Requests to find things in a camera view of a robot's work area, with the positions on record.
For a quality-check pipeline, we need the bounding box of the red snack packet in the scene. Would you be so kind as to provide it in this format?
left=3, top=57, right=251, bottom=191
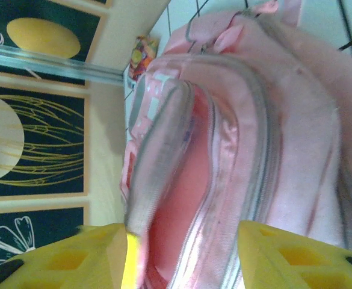
left=129, top=35, right=160, bottom=82

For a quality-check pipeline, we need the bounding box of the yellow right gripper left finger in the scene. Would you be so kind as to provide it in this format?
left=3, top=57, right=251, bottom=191
left=0, top=222, right=141, bottom=289

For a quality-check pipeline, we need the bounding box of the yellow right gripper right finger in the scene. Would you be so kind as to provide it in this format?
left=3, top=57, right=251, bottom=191
left=238, top=220, right=352, bottom=289

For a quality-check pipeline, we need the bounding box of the pink backpack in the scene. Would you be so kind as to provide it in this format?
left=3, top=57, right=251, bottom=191
left=120, top=0, right=352, bottom=289

